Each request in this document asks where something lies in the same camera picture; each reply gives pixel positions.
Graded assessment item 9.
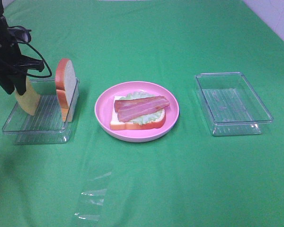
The clear plastic right tray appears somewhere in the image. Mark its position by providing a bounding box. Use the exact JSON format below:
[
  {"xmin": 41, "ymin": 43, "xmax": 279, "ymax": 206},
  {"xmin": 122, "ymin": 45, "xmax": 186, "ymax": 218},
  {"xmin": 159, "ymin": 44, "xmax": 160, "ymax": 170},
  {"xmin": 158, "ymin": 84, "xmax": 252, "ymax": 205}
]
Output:
[{"xmin": 195, "ymin": 72, "xmax": 273, "ymax": 136}]

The white bread slice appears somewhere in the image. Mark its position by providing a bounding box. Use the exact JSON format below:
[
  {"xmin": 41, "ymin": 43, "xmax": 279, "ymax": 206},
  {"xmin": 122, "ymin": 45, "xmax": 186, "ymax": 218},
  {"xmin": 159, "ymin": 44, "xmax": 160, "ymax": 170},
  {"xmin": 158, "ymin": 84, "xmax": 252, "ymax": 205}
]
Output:
[{"xmin": 110, "ymin": 96, "xmax": 166, "ymax": 130}]

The pink round plate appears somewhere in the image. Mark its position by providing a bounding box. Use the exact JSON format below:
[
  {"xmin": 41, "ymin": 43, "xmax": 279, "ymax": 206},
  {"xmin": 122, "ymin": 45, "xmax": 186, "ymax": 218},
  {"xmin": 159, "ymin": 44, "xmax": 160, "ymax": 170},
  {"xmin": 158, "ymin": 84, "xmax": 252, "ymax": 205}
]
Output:
[{"xmin": 94, "ymin": 81, "xmax": 179, "ymax": 142}]

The green lettuce leaf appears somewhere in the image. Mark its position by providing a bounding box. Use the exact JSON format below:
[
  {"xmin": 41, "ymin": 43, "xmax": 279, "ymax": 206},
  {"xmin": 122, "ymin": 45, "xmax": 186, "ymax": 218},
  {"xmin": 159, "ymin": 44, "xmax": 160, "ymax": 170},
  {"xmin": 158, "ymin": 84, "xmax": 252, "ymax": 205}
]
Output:
[{"xmin": 121, "ymin": 91, "xmax": 165, "ymax": 125}]

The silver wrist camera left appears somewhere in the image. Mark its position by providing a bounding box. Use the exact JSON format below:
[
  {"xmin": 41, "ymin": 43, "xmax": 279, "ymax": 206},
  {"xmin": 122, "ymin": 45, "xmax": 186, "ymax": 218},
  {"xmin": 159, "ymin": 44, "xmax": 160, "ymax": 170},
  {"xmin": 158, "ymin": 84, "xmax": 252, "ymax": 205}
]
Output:
[{"xmin": 14, "ymin": 30, "xmax": 31, "ymax": 44}]

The upright bread slice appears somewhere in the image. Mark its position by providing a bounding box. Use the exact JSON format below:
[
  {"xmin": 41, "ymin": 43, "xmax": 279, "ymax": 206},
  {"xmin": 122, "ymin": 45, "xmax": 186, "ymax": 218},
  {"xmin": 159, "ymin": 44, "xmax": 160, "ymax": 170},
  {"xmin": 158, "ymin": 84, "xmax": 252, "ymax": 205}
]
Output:
[{"xmin": 55, "ymin": 58, "xmax": 76, "ymax": 122}]

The yellow cheese slice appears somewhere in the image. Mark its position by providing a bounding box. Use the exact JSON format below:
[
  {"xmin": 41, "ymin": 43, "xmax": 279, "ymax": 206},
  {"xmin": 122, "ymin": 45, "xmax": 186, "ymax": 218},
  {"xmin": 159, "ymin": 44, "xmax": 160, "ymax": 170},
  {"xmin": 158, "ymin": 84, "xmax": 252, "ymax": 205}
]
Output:
[{"xmin": 15, "ymin": 78, "xmax": 41, "ymax": 116}]

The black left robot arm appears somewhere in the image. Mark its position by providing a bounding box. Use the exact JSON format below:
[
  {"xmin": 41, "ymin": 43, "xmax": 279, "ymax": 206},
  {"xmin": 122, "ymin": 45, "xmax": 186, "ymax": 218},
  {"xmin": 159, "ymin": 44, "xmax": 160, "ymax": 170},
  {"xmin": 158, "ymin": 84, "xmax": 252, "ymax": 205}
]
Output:
[{"xmin": 0, "ymin": 0, "xmax": 52, "ymax": 96}]

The clear plastic tray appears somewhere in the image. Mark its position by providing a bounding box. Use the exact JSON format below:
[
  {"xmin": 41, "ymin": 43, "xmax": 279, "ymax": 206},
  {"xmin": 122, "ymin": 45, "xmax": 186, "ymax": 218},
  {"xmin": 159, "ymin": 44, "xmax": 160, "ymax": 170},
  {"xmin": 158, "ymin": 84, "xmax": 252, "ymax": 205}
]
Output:
[
  {"xmin": 195, "ymin": 72, "xmax": 273, "ymax": 136},
  {"xmin": 2, "ymin": 79, "xmax": 79, "ymax": 145}
]

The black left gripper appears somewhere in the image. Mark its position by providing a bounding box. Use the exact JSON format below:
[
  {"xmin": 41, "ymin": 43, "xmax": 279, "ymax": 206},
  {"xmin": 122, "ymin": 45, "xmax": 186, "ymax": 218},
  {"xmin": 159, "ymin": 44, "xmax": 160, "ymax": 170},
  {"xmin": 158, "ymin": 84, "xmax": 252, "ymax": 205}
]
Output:
[{"xmin": 0, "ymin": 15, "xmax": 45, "ymax": 96}]

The clear plastic left tray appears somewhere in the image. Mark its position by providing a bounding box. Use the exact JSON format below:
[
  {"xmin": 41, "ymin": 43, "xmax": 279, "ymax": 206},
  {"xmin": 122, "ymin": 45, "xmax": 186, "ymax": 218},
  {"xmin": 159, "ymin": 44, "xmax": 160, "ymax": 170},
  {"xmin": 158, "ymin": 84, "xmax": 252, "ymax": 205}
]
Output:
[{"xmin": 2, "ymin": 79, "xmax": 79, "ymax": 145}]

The bacon strip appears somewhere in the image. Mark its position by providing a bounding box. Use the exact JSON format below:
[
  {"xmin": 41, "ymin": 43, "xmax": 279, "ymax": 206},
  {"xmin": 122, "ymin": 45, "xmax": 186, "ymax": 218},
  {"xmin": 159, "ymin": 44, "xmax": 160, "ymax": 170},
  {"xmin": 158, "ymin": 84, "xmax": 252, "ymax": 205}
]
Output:
[
  {"xmin": 114, "ymin": 96, "xmax": 170, "ymax": 112},
  {"xmin": 115, "ymin": 103, "xmax": 169, "ymax": 122}
]

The green tablecloth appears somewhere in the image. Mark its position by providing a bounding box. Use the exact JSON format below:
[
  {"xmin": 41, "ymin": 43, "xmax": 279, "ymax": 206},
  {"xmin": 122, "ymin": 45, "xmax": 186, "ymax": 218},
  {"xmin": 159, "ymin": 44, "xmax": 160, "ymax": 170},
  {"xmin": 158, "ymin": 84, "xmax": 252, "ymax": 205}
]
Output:
[{"xmin": 0, "ymin": 0, "xmax": 284, "ymax": 227}]

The clear plastic wrap sheet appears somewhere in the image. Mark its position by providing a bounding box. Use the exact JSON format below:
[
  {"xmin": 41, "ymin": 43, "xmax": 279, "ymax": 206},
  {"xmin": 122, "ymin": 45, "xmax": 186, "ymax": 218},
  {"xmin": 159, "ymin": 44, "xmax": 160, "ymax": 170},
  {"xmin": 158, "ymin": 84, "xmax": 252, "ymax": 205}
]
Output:
[{"xmin": 72, "ymin": 163, "xmax": 112, "ymax": 227}]

